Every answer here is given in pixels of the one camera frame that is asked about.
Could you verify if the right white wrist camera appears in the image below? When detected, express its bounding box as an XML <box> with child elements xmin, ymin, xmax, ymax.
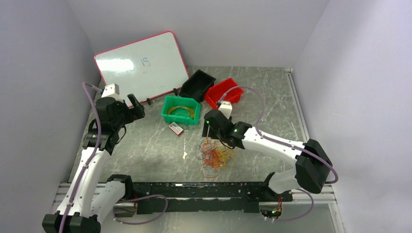
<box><xmin>218</xmin><ymin>100</ymin><xmax>233</xmax><ymax>119</ymax></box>

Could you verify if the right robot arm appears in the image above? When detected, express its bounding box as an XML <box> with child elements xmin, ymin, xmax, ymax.
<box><xmin>204</xmin><ymin>109</ymin><xmax>333</xmax><ymax>201</ymax></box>

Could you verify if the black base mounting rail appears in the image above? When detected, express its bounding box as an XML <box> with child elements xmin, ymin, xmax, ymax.
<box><xmin>121</xmin><ymin>182</ymin><xmax>293</xmax><ymax>215</ymax></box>

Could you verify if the red plastic bin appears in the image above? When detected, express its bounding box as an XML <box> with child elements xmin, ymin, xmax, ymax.
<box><xmin>205</xmin><ymin>77</ymin><xmax>244</xmax><ymax>114</ymax></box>

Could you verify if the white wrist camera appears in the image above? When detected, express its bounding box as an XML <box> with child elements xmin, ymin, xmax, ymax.
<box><xmin>101</xmin><ymin>83</ymin><xmax>120</xmax><ymax>100</ymax></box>
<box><xmin>218</xmin><ymin>100</ymin><xmax>233</xmax><ymax>119</ymax></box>

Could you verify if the green plastic bin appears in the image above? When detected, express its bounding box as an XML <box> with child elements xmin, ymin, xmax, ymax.
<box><xmin>161</xmin><ymin>96</ymin><xmax>201</xmax><ymax>126</ymax></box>

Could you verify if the aluminium frame rail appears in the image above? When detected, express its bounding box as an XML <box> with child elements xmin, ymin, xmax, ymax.
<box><xmin>53</xmin><ymin>182</ymin><xmax>337</xmax><ymax>206</ymax></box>

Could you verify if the pink framed whiteboard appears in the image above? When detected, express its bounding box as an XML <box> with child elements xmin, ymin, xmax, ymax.
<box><xmin>94</xmin><ymin>31</ymin><xmax>189</xmax><ymax>106</ymax></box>

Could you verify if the black plastic bin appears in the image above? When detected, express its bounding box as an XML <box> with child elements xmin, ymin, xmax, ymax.
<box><xmin>179</xmin><ymin>69</ymin><xmax>216</xmax><ymax>103</ymax></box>

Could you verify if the yellow cable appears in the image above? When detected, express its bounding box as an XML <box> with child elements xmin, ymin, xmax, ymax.
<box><xmin>210</xmin><ymin>141</ymin><xmax>237</xmax><ymax>168</ymax></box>

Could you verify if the yellow wire coil in bin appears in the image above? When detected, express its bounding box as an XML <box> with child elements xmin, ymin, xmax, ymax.
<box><xmin>167</xmin><ymin>105</ymin><xmax>196</xmax><ymax>120</ymax></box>

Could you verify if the orange cable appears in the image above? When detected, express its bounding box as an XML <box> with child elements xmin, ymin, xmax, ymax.
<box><xmin>200</xmin><ymin>127</ymin><xmax>226</xmax><ymax>180</ymax></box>

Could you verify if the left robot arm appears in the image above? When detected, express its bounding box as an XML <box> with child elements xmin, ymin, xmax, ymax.
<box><xmin>42</xmin><ymin>94</ymin><xmax>145</xmax><ymax>233</ymax></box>

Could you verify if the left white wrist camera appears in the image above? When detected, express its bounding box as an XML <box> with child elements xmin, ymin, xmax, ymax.
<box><xmin>101</xmin><ymin>83</ymin><xmax>120</xmax><ymax>100</ymax></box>

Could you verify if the small red white box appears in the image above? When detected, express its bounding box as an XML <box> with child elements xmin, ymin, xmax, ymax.
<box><xmin>169</xmin><ymin>122</ymin><xmax>185</xmax><ymax>136</ymax></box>

